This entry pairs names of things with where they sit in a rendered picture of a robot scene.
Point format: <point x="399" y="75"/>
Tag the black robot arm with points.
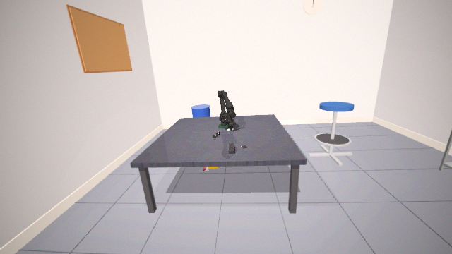
<point x="229" y="107"/>

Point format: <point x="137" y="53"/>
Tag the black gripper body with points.
<point x="231" y="123"/>

